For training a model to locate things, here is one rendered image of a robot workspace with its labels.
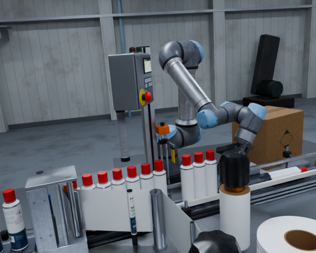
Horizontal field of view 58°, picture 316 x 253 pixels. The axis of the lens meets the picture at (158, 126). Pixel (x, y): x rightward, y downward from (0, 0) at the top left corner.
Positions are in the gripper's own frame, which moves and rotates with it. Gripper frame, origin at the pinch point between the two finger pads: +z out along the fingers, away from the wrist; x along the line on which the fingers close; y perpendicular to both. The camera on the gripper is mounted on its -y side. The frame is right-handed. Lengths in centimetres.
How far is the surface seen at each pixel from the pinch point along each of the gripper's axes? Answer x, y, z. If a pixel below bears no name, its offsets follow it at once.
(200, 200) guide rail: -8.3, 4.8, 7.6
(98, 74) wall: 24, -628, -36
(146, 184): -31.4, 3.2, 8.8
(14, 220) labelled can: -68, 3, 33
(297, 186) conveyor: 34.7, 5.6, -11.7
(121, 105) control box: -50, -2, -14
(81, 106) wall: 19, -635, 54
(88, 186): -50, 2, 16
